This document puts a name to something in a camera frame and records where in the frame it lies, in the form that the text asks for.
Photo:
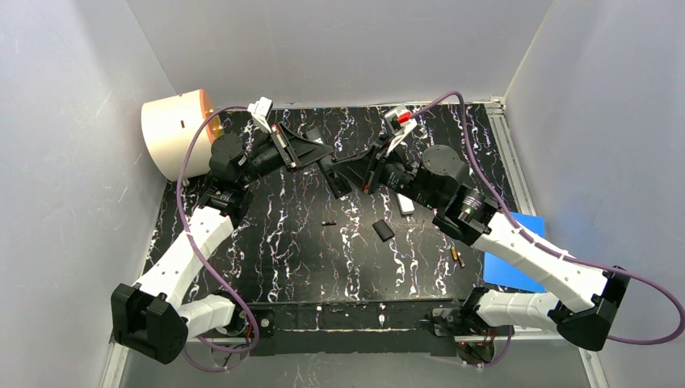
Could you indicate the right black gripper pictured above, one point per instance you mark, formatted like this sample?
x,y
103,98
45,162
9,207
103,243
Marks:
x,y
376,170

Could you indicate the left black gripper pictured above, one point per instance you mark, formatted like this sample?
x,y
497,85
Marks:
x,y
288,148

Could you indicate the black remote control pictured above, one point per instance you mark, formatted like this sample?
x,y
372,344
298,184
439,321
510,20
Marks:
x,y
338,185

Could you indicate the white remote control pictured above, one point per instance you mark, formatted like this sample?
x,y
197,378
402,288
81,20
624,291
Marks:
x,y
405,204

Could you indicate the black battery cover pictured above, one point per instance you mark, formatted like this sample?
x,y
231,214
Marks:
x,y
383,230

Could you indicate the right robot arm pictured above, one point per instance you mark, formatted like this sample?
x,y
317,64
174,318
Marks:
x,y
579,303

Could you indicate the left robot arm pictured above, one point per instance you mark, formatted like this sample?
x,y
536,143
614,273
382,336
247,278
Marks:
x,y
150,316

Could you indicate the white cylinder with orange lid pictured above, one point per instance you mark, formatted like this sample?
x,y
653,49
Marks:
x,y
168,126

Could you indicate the blue sheet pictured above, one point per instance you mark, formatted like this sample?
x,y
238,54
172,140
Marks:
x,y
503,275

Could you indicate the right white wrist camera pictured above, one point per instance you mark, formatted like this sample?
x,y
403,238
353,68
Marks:
x,y
401,123

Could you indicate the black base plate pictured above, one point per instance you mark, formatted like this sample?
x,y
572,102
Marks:
x,y
348,324

